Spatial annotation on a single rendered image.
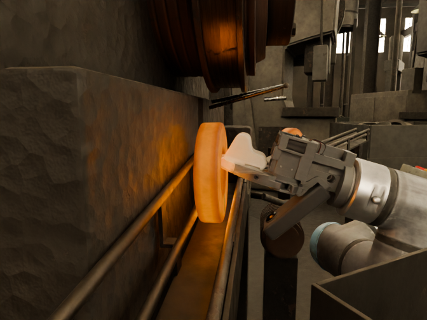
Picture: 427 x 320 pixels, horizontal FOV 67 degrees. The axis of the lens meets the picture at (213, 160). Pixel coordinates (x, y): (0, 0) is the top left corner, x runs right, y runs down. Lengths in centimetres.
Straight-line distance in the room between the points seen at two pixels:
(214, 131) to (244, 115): 299
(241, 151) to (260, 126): 293
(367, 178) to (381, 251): 11
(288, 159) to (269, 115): 291
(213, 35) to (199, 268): 35
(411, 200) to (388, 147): 235
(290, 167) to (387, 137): 238
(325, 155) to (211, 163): 17
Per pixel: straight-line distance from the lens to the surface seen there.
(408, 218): 52
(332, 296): 24
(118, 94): 31
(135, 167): 34
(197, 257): 47
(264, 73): 342
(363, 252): 58
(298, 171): 47
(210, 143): 45
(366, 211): 50
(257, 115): 341
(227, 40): 55
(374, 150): 279
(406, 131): 293
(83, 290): 25
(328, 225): 68
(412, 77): 461
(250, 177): 47
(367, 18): 975
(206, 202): 45
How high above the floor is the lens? 84
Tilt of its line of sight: 8 degrees down
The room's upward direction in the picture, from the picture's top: straight up
